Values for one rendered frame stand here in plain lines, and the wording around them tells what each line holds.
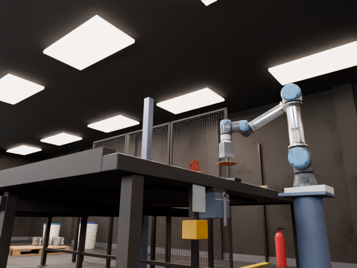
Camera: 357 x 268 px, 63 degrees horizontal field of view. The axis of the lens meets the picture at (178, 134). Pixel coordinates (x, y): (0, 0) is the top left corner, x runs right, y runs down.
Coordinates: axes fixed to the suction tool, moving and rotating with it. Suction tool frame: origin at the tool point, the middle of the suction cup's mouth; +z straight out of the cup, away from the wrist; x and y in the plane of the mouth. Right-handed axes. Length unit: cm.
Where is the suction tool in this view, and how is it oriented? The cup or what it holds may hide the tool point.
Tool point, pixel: (227, 164)
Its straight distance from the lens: 201.2
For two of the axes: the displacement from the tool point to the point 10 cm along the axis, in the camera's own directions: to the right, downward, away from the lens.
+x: 4.5, -2.5, -8.6
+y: -8.9, -1.4, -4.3
